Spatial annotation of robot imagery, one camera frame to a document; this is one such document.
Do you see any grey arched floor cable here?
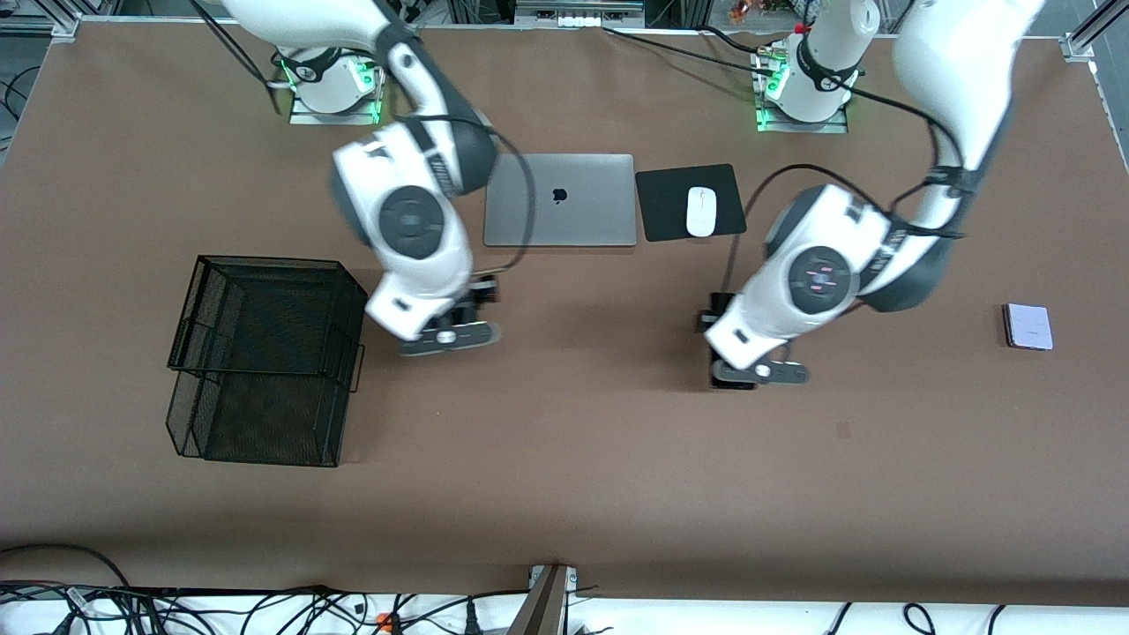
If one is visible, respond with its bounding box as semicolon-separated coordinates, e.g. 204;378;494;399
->
0;542;133;590

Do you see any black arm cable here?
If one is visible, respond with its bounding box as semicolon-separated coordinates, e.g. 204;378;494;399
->
415;110;538;279
725;71;971;296

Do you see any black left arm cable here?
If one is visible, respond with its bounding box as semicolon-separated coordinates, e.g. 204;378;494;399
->
725;71;971;296

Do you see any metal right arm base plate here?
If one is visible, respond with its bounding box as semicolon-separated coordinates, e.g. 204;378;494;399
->
289;35;384;126

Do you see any large black smartphone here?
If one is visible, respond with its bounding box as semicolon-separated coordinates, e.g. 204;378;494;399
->
710;292;759;392

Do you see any black mouse pad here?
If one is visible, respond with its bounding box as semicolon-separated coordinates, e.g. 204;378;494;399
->
635;163;748;243

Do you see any lavender flip phone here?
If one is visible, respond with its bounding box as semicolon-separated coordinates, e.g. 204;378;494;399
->
1002;303;1055;352

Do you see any long black table cable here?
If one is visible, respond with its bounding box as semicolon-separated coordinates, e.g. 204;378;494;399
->
602;26;770;75

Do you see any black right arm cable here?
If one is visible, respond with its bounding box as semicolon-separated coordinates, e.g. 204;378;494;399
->
415;110;538;279

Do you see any white power strip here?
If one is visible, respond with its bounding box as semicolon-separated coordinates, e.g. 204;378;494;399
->
514;0;647;29

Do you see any short black table cable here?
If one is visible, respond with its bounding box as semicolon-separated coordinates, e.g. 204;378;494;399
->
701;25;761;54

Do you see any black two-tier mesh rack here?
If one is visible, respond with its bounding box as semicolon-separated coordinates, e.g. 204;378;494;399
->
166;255;369;468

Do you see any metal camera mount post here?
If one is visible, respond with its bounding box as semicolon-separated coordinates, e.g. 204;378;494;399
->
507;564;579;635

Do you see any white computer mouse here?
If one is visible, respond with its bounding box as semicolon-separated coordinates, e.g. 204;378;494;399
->
686;186;717;238

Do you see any silver closed laptop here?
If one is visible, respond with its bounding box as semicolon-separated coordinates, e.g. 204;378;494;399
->
483;153;638;248

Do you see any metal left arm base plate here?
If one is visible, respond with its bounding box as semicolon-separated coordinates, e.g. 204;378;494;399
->
755;44;850;135

